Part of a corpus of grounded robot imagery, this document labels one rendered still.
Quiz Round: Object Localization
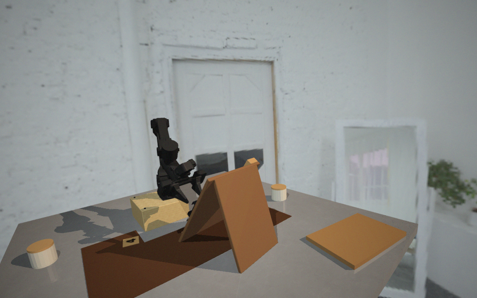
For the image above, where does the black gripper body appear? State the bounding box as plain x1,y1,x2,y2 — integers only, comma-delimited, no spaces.
157,163,206,197

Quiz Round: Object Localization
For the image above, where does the tan square tile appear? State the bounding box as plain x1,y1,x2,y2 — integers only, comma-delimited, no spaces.
123,236,140,247

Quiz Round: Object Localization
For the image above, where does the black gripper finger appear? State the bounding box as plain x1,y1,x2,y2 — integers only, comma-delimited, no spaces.
168,183,188,203
192,176,202,195

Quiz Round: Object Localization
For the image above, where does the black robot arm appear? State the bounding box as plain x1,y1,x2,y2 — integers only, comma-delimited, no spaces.
151,118,196,187

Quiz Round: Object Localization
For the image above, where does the beige cylindrical container with brown lid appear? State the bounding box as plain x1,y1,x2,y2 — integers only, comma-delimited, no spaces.
26,239,58,269
271,184,287,202

